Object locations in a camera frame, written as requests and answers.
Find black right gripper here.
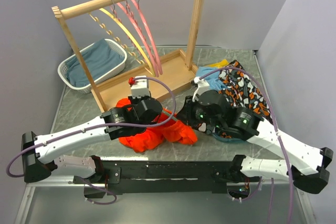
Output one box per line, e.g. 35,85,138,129
175,93,224,129

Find orange shorts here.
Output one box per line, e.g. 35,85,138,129
115,97,199,153

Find green hanger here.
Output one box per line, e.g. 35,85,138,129
162,109,178,122

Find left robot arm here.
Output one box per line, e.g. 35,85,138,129
22,97,163,183

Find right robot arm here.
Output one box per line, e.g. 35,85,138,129
176,90,333,194

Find camouflage patterned shorts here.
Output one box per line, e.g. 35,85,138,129
199,60,274,133

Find yellow hanger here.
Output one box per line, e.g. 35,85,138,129
89,0,156,76

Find pink hanger left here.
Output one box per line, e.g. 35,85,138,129
118,0,159,77

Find pink hanger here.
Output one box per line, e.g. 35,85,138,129
118,0,159,77
131,0,163,74

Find pink hanger right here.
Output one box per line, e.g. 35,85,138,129
131,0,163,74

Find teal round tray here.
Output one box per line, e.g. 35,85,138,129
211,130,244,144

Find light blue garment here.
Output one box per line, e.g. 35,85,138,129
196,67,226,91

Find wooden clothes rack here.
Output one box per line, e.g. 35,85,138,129
52,0,204,112

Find yellow garment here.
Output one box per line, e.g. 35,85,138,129
207,59,229,68

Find white laundry basket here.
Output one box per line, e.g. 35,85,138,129
57,38,128,94

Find blue-grey cloth in basket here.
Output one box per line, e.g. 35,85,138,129
64,39,124,88

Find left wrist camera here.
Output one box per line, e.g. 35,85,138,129
128,76,151,99

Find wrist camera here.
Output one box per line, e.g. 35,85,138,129
192,77,210,102
128,76,151,99

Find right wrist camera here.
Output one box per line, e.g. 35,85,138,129
192,77,210,102

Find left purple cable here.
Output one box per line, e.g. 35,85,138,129
5,76,177,178

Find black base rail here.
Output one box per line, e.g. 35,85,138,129
86,161,259,195

